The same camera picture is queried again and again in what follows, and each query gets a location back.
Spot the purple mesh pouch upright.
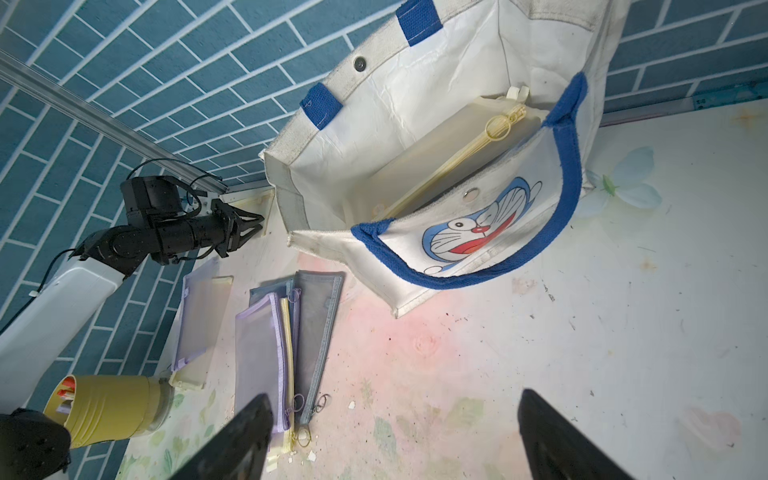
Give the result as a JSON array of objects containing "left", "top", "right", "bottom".
[{"left": 235, "top": 291, "right": 293, "bottom": 433}]

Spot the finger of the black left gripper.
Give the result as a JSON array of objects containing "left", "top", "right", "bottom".
[
  {"left": 221, "top": 224, "right": 263, "bottom": 254},
  {"left": 211, "top": 199, "right": 264, "bottom": 228}
]

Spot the yellow cup of markers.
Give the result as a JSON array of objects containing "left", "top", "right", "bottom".
[{"left": 43, "top": 375, "right": 174, "bottom": 449}]

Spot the left aluminium corner post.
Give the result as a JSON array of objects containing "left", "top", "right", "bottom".
[{"left": 1, "top": 51, "right": 203, "bottom": 183}]

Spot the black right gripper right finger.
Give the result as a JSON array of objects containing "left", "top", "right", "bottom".
[{"left": 517, "top": 389, "right": 631, "bottom": 480}]

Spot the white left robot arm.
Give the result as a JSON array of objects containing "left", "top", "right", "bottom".
[{"left": 1, "top": 176, "right": 264, "bottom": 479}]

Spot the white canvas Doraemon tote bag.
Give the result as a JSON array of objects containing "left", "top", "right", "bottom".
[{"left": 264, "top": 1, "right": 630, "bottom": 316}]

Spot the yellow mesh pouch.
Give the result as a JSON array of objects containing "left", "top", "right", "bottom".
[{"left": 342, "top": 87, "right": 549, "bottom": 225}]

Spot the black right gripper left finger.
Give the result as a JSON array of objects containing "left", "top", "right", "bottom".
[{"left": 171, "top": 393, "right": 274, "bottom": 480}]

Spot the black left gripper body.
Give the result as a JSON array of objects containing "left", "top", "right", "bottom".
[{"left": 119, "top": 176, "right": 228, "bottom": 264}]

